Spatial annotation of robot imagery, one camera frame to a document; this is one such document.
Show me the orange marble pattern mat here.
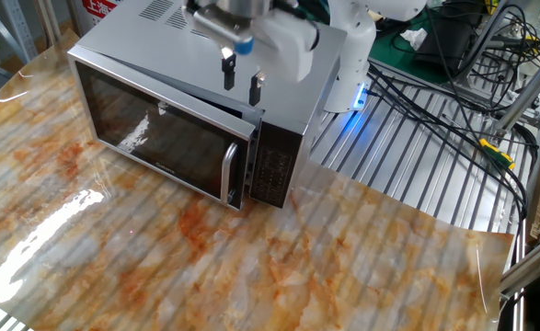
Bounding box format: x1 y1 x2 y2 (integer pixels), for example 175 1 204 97
0 29 514 331

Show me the slanted aluminium profile bar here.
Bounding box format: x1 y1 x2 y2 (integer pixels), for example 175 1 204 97
492 54 540 135

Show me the tangled black cable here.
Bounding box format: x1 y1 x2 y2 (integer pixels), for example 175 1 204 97
428 0 540 116

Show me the yellow green screwdriver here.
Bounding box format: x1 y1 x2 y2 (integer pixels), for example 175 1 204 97
477 137 517 170

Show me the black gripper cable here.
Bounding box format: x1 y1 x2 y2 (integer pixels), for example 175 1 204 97
273 0 321 52

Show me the black equipment box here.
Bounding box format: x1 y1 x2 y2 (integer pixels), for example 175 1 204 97
411 0 487 70

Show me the grey perforated rack upright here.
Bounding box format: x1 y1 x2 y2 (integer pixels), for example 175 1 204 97
0 0 39 63

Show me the aluminium profile edge rail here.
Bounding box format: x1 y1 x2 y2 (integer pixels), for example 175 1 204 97
499 236 540 295

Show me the long black table cable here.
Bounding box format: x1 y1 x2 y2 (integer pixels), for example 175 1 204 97
365 62 531 222

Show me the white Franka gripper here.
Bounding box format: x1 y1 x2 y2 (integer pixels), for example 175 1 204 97
220 6 320 108

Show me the green cutting mat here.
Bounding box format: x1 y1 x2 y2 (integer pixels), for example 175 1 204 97
369 0 496 86

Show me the crumpled white tissue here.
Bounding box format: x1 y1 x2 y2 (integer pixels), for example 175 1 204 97
398 27 430 51

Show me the silver wrist mount bracket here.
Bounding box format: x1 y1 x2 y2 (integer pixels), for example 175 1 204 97
190 3 256 56

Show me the dark glass microwave door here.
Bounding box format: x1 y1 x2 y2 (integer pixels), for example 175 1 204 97
66 45 258 211

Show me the red and white sign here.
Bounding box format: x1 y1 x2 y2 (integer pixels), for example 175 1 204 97
81 0 124 20

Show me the silver microwave oven body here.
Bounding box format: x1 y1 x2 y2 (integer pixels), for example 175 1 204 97
76 0 348 209

